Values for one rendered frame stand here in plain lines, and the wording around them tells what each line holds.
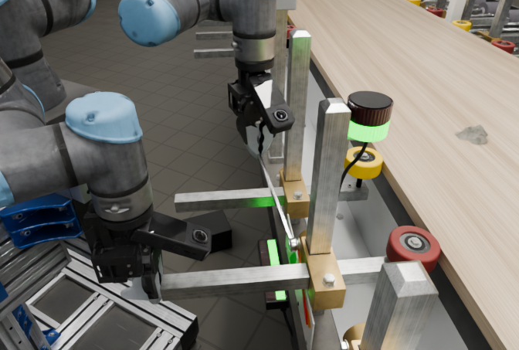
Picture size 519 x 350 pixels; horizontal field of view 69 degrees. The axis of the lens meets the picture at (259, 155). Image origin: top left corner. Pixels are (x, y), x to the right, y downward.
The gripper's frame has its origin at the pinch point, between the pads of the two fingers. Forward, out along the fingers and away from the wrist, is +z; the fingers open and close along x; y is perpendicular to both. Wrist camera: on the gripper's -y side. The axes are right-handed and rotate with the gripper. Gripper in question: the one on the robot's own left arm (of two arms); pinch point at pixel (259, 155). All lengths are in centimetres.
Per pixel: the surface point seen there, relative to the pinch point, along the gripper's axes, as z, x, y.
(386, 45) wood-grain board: 3, -79, 50
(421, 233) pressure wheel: 2.4, -15.6, -29.4
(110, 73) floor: 94, 6, 310
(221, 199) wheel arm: 10.9, 8.1, 2.5
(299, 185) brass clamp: 9.8, -9.2, -1.7
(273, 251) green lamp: 23.0, -0.5, -6.1
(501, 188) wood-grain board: 3.1, -39.5, -26.8
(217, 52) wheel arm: 13, -26, 96
